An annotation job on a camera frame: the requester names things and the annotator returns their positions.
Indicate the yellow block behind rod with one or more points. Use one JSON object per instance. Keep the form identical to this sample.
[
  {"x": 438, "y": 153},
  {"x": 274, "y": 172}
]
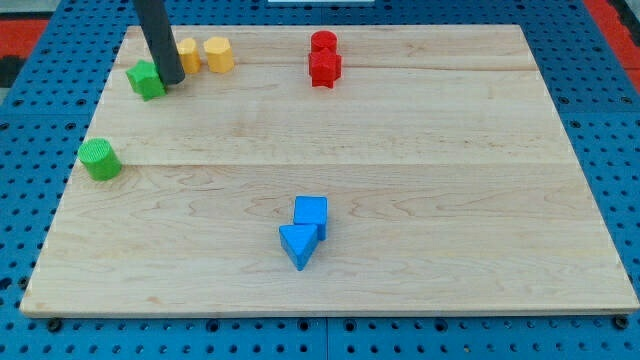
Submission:
[{"x": 189, "y": 55}]

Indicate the green star block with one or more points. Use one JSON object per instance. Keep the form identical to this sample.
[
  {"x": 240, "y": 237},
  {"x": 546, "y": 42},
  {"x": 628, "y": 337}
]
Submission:
[{"x": 145, "y": 80}]

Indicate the red star block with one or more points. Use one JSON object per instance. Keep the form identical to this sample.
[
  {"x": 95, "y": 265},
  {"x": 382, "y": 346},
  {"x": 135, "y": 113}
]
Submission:
[{"x": 325, "y": 67}]

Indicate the red cylinder block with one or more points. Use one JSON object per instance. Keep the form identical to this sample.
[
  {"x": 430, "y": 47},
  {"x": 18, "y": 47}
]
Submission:
[{"x": 324, "y": 40}]

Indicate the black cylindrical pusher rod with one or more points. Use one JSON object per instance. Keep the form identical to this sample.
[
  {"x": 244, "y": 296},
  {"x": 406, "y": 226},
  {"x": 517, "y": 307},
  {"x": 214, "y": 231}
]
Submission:
[{"x": 156, "y": 28}]

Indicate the blue cube block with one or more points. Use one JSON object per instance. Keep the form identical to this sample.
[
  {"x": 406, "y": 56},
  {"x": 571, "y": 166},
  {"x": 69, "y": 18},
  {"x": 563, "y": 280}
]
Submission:
[{"x": 312, "y": 210}]

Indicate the yellow hexagon block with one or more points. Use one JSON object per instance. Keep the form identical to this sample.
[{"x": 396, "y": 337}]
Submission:
[{"x": 219, "y": 54}]

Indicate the blue triangle block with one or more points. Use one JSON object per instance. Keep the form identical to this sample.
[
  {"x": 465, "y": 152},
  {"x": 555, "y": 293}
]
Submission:
[{"x": 299, "y": 242}]

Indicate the green cylinder block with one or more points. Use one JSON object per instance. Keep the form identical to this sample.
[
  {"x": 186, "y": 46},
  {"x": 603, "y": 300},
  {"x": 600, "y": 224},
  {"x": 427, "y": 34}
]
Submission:
[{"x": 99, "y": 158}]

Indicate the light wooden board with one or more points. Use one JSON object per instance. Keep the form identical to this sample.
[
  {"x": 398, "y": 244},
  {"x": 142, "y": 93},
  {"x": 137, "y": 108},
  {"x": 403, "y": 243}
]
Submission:
[{"x": 452, "y": 187}]

